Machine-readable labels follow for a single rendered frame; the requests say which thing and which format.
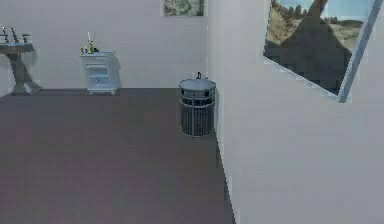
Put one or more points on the grey mesh trash can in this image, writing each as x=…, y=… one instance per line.
x=197, y=106

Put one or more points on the green spray bottle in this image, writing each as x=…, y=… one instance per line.
x=91, y=46

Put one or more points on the white small drawer cabinet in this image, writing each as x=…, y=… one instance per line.
x=100, y=71

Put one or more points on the framed green landscape picture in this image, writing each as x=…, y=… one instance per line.
x=183, y=7

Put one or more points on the window with grey frame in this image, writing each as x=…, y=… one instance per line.
x=310, y=43

